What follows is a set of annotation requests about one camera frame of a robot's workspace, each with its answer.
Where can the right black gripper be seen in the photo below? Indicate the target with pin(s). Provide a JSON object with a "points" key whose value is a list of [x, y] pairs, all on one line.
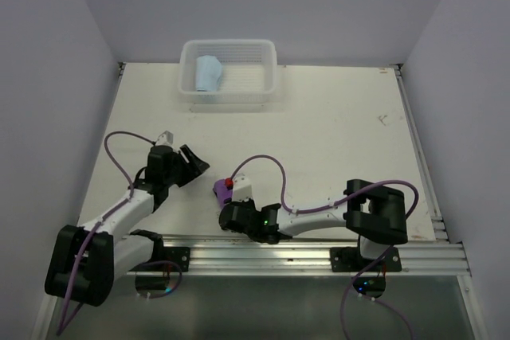
{"points": [[247, 202]]}

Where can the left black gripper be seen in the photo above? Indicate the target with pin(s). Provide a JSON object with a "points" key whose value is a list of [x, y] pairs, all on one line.
{"points": [[195, 166]]}

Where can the purple and grey towel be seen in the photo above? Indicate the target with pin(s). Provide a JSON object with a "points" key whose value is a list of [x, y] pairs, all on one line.
{"points": [[223, 191]]}

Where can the light blue towel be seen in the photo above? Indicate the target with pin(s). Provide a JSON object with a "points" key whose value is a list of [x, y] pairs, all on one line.
{"points": [[208, 74]]}

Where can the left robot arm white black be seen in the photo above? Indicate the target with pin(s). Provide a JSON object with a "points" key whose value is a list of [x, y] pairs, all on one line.
{"points": [[87, 259]]}

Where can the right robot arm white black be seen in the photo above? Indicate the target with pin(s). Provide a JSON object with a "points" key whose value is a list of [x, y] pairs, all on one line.
{"points": [[376, 214]]}

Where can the white plastic basket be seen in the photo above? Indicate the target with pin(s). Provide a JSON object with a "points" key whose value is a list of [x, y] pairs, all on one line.
{"points": [[249, 71]]}

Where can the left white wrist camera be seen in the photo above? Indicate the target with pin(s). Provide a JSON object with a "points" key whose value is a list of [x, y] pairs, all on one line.
{"points": [[165, 139]]}

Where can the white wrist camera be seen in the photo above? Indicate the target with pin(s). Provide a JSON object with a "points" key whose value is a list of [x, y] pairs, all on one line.
{"points": [[239, 188], [165, 139]]}

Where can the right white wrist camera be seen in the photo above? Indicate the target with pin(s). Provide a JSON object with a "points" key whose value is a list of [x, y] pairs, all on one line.
{"points": [[239, 188]]}

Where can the aluminium mounting rail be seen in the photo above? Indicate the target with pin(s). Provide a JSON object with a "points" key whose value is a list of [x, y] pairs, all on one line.
{"points": [[222, 256]]}

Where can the left black base bracket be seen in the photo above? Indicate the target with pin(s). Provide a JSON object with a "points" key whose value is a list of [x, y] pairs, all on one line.
{"points": [[179, 255]]}

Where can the black base bracket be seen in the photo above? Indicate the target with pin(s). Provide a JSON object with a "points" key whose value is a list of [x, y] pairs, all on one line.
{"points": [[179, 255], [344, 258]]}

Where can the right black base bracket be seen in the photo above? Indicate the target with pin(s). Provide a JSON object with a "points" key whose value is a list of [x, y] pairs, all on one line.
{"points": [[344, 258]]}

